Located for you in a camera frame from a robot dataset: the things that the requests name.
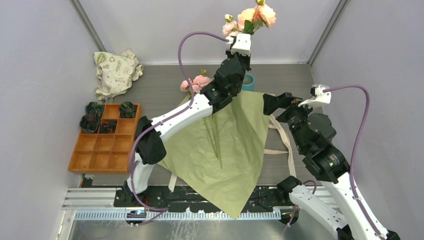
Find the crumpled printed cloth bag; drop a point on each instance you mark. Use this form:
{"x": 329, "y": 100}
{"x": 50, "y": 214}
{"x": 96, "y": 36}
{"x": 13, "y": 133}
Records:
{"x": 116, "y": 73}

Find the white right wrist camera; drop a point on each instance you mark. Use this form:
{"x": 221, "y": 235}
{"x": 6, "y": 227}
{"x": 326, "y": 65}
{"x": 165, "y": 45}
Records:
{"x": 319, "y": 97}

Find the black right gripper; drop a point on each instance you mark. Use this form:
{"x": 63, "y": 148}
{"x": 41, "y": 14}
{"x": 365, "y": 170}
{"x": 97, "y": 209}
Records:
{"x": 284, "y": 100}

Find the teal cylindrical vase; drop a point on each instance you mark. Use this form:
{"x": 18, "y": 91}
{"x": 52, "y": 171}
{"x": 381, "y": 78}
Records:
{"x": 248, "y": 83}

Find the dark rolled fabric top left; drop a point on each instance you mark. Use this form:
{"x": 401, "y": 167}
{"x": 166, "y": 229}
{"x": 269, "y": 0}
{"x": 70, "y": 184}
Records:
{"x": 94, "y": 108}

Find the green wrapping paper sheet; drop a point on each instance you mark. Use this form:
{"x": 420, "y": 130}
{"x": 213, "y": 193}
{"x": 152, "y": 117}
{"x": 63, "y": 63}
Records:
{"x": 249, "y": 105}

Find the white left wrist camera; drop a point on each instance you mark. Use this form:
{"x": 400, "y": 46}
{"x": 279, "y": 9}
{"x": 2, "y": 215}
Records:
{"x": 240, "y": 43}

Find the orange compartment tray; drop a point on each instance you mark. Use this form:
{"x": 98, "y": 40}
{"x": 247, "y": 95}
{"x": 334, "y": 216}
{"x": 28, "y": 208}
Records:
{"x": 106, "y": 153}

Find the beige satin ribbon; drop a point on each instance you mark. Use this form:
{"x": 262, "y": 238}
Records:
{"x": 283, "y": 145}

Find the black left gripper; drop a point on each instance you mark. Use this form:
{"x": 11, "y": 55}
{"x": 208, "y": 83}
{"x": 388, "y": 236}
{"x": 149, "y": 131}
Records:
{"x": 246, "y": 58}

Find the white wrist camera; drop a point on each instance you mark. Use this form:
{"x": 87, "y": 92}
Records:
{"x": 319, "y": 97}
{"x": 240, "y": 43}

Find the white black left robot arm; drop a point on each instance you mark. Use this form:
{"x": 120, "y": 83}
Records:
{"x": 151, "y": 134}

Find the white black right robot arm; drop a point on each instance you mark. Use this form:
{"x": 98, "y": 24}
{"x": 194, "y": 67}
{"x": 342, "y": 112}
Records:
{"x": 355, "y": 220}

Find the dark rolled fabric middle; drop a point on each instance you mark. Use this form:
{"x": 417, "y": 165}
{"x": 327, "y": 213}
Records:
{"x": 108, "y": 127}

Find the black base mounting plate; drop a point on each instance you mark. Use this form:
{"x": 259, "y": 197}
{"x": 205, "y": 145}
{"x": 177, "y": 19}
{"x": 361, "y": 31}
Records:
{"x": 264, "y": 199}

